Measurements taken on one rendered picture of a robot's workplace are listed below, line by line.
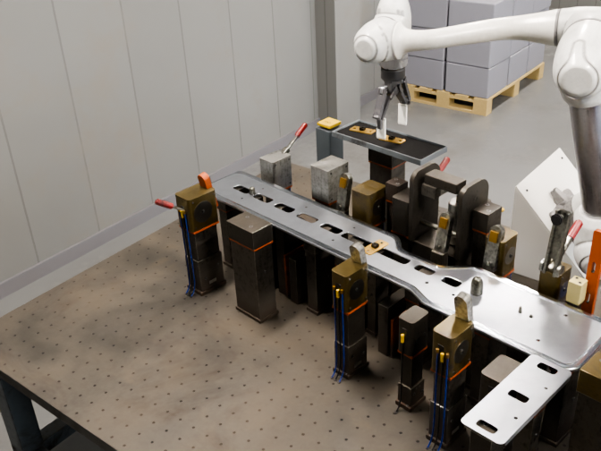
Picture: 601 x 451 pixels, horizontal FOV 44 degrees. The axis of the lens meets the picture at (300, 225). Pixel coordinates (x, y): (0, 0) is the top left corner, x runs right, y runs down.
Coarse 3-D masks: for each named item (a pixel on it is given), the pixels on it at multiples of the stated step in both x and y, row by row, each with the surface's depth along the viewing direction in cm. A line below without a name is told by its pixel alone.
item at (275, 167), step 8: (272, 152) 259; (280, 152) 259; (264, 160) 254; (272, 160) 253; (280, 160) 254; (288, 160) 257; (264, 168) 256; (272, 168) 253; (280, 168) 255; (288, 168) 258; (264, 176) 258; (272, 176) 254; (280, 176) 257; (288, 176) 260; (280, 184) 258; (288, 184) 261; (272, 200) 261
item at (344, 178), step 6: (342, 174) 231; (348, 174) 230; (342, 180) 231; (348, 180) 230; (342, 186) 231; (348, 186) 231; (342, 192) 232; (348, 192) 232; (342, 198) 233; (348, 198) 233; (336, 204) 235; (342, 204) 233; (348, 204) 234; (342, 210) 234
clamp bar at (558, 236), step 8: (560, 208) 183; (552, 216) 180; (560, 216) 179; (568, 216) 180; (560, 224) 179; (568, 224) 182; (552, 232) 184; (560, 232) 184; (568, 232) 183; (552, 240) 185; (560, 240) 183; (552, 248) 186; (560, 248) 184; (552, 256) 187; (560, 256) 185; (544, 264) 188; (560, 264) 186; (544, 272) 188
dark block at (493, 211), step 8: (480, 208) 204; (488, 208) 204; (496, 208) 204; (480, 216) 203; (488, 216) 201; (496, 216) 205; (472, 224) 206; (480, 224) 204; (488, 224) 203; (496, 224) 206; (480, 232) 205; (488, 232) 204; (480, 240) 207; (472, 248) 210; (480, 248) 208; (472, 256) 211; (480, 256) 209; (472, 264) 213; (480, 264) 210
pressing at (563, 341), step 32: (224, 192) 247; (256, 192) 246; (288, 192) 244; (288, 224) 226; (320, 224) 225; (352, 224) 224; (384, 256) 208; (416, 256) 206; (416, 288) 194; (448, 288) 193; (512, 288) 191; (480, 320) 180; (512, 320) 180; (544, 320) 179; (576, 320) 178; (544, 352) 169; (576, 352) 168
